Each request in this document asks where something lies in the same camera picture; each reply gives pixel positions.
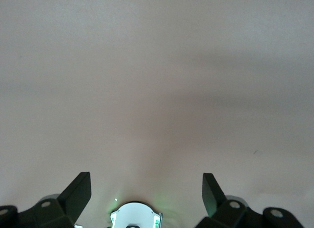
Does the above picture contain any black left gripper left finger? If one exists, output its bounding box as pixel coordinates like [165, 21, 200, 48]
[0, 172, 92, 228]

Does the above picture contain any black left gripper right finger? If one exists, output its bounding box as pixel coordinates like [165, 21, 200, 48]
[195, 173, 305, 228]

